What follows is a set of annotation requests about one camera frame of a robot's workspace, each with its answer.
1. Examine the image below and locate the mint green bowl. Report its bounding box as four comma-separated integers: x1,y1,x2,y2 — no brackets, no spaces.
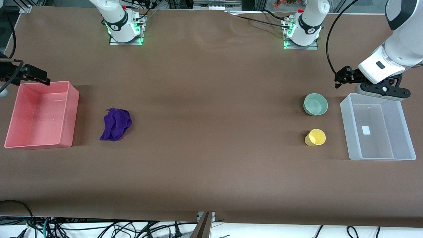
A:
303,93,328,116

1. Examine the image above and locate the yellow plastic cup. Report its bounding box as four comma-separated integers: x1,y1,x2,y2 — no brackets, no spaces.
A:
304,129,327,147

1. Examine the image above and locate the purple cloth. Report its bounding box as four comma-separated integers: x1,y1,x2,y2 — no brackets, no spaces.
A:
99,108,133,142

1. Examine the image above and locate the pink plastic bin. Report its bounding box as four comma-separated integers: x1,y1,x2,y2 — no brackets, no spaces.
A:
4,81,80,148

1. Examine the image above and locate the clear plastic bin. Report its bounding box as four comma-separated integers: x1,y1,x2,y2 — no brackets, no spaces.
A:
340,93,417,161

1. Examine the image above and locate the white power strip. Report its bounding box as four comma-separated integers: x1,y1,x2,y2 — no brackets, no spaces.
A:
193,1,242,11

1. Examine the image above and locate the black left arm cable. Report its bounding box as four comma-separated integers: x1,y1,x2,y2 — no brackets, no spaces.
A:
326,0,360,76

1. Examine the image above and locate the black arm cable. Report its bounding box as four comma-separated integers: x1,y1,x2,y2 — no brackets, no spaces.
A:
0,9,25,94
326,0,360,76

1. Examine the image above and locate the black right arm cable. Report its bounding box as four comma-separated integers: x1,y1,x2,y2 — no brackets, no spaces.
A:
0,9,25,94

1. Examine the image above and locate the black cable on table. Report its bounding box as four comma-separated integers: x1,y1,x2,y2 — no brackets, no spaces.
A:
235,15,293,29

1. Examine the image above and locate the wooden post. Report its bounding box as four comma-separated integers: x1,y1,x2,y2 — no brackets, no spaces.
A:
190,212,213,238

